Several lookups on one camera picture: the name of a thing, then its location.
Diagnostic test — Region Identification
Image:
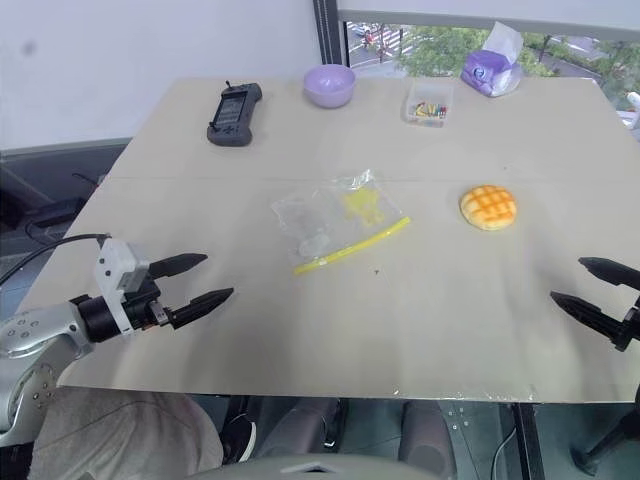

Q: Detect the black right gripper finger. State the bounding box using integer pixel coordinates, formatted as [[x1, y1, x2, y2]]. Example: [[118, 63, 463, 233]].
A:
[[549, 291, 627, 347], [577, 256, 640, 292]]

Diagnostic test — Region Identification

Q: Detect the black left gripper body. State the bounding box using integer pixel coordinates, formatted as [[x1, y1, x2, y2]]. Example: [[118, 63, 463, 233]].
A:
[[121, 273, 176, 332]]

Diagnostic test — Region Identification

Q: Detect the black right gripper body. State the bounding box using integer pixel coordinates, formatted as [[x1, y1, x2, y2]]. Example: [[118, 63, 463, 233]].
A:
[[610, 293, 640, 354]]

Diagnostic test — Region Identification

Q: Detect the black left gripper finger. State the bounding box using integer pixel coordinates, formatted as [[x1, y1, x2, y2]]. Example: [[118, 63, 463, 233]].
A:
[[147, 253, 209, 281], [168, 287, 236, 331]]

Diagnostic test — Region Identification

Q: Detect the round golden crosshatched bread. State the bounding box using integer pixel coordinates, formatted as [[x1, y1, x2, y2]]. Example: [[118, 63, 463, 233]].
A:
[[458, 183, 519, 232]]

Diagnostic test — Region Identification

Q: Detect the clear yellow-seal zip bag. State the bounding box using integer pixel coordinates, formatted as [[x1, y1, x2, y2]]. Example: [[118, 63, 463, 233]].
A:
[[270, 168, 413, 277]]

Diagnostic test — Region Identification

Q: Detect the black stand base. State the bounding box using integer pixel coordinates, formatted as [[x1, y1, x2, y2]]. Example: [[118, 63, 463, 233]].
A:
[[571, 383, 640, 472]]

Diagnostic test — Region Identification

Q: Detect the grey fabric shape under table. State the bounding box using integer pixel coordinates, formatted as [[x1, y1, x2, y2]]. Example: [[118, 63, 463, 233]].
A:
[[30, 388, 225, 480]]

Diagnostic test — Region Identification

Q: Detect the black table leg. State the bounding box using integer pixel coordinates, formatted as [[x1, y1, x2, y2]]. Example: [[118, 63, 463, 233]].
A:
[[516, 402, 547, 480]]

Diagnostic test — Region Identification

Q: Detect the black shoe with white sole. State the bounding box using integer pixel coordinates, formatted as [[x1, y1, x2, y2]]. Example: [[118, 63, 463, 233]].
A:
[[218, 418, 259, 465]]

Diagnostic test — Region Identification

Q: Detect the dark rounded shape under table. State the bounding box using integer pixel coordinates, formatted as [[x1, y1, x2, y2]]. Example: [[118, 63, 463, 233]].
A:
[[401, 399, 457, 462], [258, 398, 347, 457]]

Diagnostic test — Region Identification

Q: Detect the black handheld controller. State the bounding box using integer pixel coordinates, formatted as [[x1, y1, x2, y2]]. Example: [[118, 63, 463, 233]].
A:
[[206, 79, 264, 148]]

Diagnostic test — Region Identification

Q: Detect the white object beyond table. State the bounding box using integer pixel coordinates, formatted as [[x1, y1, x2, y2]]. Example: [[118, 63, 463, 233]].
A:
[[618, 91, 640, 132]]

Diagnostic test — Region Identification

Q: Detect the grey rounded robot body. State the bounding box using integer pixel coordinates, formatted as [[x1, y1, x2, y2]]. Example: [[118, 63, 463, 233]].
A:
[[188, 451, 457, 480]]

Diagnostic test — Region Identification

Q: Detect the purple plastic bowl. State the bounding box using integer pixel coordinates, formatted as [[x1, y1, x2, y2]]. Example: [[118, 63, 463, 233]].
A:
[[302, 64, 357, 109]]

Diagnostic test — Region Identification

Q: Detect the purple tissue pack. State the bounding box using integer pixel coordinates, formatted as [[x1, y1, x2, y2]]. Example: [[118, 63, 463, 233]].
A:
[[459, 20, 526, 99]]

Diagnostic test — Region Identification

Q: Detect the clear box of colourful pins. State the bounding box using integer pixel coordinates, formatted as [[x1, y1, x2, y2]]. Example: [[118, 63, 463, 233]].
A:
[[399, 80, 455, 129]]

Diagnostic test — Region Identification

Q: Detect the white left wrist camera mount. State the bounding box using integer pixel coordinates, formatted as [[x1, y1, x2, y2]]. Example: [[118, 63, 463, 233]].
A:
[[94, 239, 152, 336]]

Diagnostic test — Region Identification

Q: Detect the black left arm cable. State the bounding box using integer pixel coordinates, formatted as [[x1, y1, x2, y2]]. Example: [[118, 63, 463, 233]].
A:
[[0, 231, 112, 292]]

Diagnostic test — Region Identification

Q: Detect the white cable under table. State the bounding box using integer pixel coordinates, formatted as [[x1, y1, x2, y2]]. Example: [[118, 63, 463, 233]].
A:
[[491, 423, 520, 480]]

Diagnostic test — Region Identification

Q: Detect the grey wall ledge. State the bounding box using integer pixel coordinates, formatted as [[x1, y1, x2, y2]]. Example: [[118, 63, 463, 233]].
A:
[[0, 136, 134, 167]]

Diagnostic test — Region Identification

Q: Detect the dark window frame post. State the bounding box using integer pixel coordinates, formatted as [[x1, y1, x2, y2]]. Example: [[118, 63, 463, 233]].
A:
[[311, 0, 342, 67]]

